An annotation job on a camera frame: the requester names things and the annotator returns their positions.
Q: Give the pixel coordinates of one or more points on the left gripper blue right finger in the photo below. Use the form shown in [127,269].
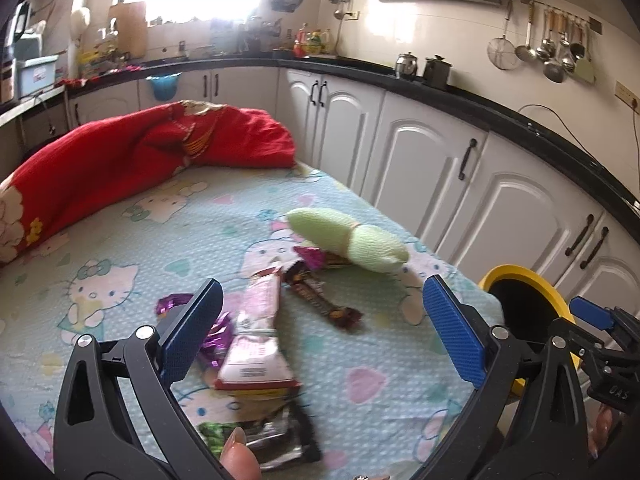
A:
[447,314]

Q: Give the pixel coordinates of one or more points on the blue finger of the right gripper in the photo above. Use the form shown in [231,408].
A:
[592,314]

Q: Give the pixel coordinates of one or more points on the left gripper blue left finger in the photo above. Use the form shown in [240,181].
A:
[185,329]

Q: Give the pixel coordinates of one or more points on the purple snack wrapper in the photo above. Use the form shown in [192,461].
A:
[218,340]

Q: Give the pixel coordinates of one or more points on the yellow white snack box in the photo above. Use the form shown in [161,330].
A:
[254,361]

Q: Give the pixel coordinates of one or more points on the green patterned wrapper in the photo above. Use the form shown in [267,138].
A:
[215,435]

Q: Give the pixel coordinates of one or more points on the black clear plastic package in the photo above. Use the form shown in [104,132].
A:
[284,438]

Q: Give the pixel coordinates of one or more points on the green knitted cloth roll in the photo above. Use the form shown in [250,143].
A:
[370,247]

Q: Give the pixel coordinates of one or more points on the brown chocolate bar wrapper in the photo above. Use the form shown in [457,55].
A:
[302,281]

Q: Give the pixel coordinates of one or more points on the maroon snack packet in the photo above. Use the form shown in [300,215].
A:
[317,259]

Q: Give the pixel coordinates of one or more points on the yellow rimmed black trash bin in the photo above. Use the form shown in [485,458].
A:
[531,306]

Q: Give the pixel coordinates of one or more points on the person's right hand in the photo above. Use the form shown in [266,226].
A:
[606,421]

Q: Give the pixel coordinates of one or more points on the person's left hand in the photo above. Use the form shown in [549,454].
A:
[238,459]

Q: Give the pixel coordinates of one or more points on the hello kitty bed sheet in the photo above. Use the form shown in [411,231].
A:
[380,397]

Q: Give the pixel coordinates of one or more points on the white lower cabinets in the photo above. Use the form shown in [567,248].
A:
[472,196]

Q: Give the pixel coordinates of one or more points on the black countertop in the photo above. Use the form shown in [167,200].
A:
[562,155]

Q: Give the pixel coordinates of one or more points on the red floral blanket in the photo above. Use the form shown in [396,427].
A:
[103,162]

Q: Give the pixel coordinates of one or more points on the blue hanging basket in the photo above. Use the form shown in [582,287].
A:
[164,87]

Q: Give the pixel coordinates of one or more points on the black pot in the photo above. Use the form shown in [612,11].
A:
[436,72]

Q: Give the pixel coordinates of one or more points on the hanging steel ladles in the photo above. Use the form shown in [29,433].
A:
[563,51]

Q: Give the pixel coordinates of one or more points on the steel kettle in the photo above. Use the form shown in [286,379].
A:
[406,66]

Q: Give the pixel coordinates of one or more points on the light blue storage box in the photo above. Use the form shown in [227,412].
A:
[35,75]

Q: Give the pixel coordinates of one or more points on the wooden cutting board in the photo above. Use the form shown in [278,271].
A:
[132,28]

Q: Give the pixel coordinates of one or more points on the condiment bottles group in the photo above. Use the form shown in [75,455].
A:
[312,42]

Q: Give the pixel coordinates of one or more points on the wall power socket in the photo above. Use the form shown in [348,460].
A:
[626,96]

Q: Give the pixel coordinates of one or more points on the wire skimmer strainer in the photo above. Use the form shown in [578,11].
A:
[500,50]

